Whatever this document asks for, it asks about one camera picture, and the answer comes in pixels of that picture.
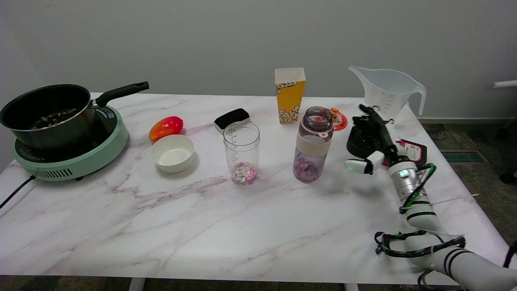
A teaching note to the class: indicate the pink white candy heap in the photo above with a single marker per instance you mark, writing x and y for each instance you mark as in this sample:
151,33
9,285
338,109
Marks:
244,173

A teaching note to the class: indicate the mint green induction cooker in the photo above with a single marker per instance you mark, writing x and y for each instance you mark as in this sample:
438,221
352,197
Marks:
101,149

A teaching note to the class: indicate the yellow popcorn box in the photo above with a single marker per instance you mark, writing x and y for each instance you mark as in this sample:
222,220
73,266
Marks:
290,95

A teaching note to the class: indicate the white pipe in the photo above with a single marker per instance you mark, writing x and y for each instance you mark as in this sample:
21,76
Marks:
507,84

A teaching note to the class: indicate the purple white candy heap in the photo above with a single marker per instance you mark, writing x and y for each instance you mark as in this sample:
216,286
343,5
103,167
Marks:
307,170

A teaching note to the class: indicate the clear graduated plastic tumbler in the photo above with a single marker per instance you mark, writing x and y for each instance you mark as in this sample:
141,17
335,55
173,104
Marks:
241,145

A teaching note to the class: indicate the red plate with toy food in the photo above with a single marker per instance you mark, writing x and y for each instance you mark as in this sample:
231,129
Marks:
340,121

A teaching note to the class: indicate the clear bottle with beige sleeve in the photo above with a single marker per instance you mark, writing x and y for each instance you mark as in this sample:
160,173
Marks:
313,145

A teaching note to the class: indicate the black power strip red label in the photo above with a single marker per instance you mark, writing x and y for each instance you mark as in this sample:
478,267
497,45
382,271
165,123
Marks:
416,151

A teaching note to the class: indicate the floor vent grille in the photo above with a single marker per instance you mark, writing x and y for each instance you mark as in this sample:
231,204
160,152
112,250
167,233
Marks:
463,156

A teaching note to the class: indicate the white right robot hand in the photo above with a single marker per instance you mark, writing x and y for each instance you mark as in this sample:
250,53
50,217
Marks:
363,165

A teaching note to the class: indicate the translucent plastic measuring jug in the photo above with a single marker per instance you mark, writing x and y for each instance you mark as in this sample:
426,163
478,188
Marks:
383,91

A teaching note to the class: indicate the red orange mango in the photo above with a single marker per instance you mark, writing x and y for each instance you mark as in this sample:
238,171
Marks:
165,127

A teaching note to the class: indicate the white table leg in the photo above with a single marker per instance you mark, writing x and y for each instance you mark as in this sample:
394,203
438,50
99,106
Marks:
351,287
136,284

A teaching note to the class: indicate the black and white sponge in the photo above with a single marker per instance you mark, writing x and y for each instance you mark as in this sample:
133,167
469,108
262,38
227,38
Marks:
231,118

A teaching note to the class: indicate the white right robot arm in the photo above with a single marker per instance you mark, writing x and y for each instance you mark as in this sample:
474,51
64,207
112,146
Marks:
424,218

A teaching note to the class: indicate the popcorn kernels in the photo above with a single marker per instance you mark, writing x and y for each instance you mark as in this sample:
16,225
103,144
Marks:
54,117

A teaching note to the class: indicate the white bowl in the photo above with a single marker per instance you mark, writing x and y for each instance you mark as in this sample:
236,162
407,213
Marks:
172,153

